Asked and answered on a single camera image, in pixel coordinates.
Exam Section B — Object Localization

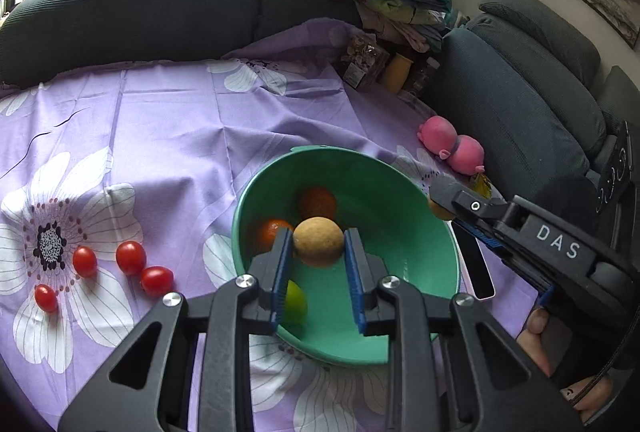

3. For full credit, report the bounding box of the person's right hand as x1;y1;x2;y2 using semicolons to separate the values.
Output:
516;306;617;415

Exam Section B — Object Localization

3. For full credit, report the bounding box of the long dark green sofa cushion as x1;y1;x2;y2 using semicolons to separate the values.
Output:
0;0;261;88

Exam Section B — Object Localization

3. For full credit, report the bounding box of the purple floral sheet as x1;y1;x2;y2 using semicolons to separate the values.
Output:
0;17;541;432

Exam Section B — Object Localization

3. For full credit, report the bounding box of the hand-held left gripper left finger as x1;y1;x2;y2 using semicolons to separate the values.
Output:
57;227;294;432

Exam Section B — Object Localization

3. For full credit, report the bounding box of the dark glass jar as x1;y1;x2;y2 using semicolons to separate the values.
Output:
407;56;441;96

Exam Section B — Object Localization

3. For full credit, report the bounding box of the pink plush toy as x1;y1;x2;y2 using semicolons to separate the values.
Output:
418;115;487;175

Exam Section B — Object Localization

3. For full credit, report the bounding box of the yellow bottle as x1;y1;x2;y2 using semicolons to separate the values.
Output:
382;52;416;94

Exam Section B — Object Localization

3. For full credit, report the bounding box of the green lime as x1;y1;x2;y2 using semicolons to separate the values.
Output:
284;281;307;325

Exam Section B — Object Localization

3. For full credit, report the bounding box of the black rectangular object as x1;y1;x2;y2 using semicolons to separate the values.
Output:
451;221;496;300

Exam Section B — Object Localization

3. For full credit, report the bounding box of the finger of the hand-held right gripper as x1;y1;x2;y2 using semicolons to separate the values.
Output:
450;218;521;263
429;176;516;225

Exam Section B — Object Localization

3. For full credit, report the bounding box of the red cherry tomato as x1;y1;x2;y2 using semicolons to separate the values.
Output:
72;245;98;278
115;241;147;276
140;265;175;297
34;283;59;314

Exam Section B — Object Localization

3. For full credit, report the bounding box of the green plastic bowl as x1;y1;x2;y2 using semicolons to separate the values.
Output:
231;146;462;367

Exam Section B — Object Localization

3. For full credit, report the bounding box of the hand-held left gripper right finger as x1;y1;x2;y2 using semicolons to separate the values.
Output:
343;227;583;432

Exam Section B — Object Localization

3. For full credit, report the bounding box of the grey sofa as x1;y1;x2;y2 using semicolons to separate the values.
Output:
425;0;640;203

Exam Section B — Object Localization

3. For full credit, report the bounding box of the brown snack bag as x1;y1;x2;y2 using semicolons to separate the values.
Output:
340;32;391;90

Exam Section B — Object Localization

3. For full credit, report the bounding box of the tan round fruit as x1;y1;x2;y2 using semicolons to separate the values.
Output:
428;197;456;222
292;216;346;268

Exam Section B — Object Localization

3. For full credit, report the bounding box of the stack of folded clothes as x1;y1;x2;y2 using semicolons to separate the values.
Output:
357;0;451;53

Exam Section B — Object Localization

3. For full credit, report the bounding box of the yellow wrapper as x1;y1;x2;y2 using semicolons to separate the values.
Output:
470;172;493;199

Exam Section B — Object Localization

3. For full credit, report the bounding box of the short dark green sofa cushion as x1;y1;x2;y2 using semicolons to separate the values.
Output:
255;0;366;48

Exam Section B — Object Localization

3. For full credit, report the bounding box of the small orange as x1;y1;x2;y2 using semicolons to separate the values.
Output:
256;219;295;263
297;186;338;220

